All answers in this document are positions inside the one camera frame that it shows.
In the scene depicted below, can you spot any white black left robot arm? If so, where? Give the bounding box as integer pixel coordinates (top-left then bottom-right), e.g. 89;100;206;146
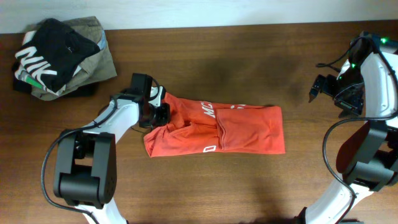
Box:
51;89;170;223

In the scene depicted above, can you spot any red orange t-shirt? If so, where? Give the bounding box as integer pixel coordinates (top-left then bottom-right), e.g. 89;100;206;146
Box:
144;93;285;157

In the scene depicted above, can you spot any khaki folded garment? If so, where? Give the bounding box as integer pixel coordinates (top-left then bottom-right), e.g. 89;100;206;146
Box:
24;16;118;101

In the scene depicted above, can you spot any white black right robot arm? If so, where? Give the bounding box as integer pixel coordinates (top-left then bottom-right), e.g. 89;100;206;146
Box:
293;31;397;224

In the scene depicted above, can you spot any black white striped garment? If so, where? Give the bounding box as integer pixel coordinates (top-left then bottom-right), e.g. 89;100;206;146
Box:
13;19;100;92

